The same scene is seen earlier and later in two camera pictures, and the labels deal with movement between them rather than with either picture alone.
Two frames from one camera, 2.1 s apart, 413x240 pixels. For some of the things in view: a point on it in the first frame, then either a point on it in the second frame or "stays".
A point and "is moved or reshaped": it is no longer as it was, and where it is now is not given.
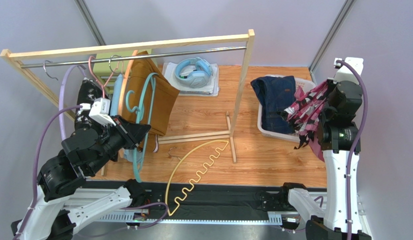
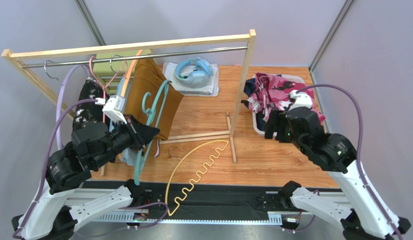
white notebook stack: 211,89 stays
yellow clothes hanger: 189,154 -> 175,164
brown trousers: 151,98 stays
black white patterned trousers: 89,91 stays
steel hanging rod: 37,64 stays
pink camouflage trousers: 304,114 is moved or reshaped
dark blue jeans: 276,94 -> 249,89
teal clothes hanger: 138,109 -> 153,118
